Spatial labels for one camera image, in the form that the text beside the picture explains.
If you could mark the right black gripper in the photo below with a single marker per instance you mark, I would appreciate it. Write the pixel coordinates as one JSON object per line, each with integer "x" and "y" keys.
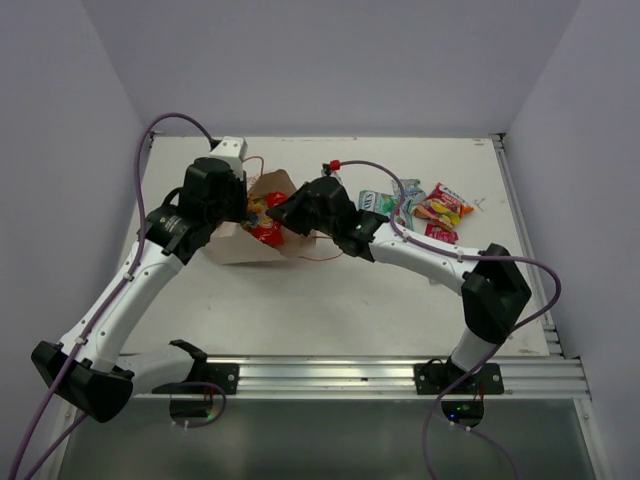
{"x": 288, "y": 212}

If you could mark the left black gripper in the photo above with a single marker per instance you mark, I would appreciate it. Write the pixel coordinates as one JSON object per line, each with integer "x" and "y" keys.
{"x": 240, "y": 187}

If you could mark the printed bear paper bag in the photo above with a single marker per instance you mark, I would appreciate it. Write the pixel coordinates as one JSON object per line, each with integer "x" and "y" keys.
{"x": 230, "y": 244}

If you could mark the large red candy bag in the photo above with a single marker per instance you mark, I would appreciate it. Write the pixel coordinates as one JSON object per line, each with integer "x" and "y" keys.
{"x": 275, "y": 198}

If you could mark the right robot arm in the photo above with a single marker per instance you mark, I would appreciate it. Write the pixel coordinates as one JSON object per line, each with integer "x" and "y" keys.
{"x": 494, "y": 293}

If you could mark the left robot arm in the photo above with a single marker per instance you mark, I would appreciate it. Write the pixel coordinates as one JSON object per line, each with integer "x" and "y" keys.
{"x": 86, "y": 367}

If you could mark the green Fox's mint bag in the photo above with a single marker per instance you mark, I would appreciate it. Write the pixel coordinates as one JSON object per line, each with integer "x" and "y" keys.
{"x": 377, "y": 202}

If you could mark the orange fruit candy bag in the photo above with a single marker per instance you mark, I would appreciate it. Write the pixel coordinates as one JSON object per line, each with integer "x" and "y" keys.
{"x": 443, "y": 207}

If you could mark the silver blue snack packet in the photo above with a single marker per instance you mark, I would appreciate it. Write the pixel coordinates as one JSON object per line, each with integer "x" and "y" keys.
{"x": 414, "y": 195}

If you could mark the red pink snack packet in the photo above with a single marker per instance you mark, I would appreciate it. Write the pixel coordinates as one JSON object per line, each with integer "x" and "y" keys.
{"x": 441, "y": 234}

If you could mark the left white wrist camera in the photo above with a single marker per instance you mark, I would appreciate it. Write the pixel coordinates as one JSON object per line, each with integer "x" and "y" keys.
{"x": 231, "y": 150}

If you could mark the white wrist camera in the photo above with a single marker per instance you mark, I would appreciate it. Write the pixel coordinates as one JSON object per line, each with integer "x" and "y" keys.
{"x": 330, "y": 173}
{"x": 231, "y": 150}

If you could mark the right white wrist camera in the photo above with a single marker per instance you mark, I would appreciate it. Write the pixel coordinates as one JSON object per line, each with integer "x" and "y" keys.
{"x": 330, "y": 173}

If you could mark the aluminium front rail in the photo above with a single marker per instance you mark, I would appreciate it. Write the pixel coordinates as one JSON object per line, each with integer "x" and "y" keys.
{"x": 289, "y": 377}

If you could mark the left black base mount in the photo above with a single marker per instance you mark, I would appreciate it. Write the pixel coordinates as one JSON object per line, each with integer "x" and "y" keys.
{"x": 214, "y": 382}

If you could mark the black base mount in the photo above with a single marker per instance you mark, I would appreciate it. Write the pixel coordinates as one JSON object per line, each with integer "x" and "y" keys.
{"x": 464, "y": 404}
{"x": 214, "y": 382}

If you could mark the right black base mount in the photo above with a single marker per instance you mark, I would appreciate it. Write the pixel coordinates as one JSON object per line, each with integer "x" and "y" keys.
{"x": 464, "y": 404}

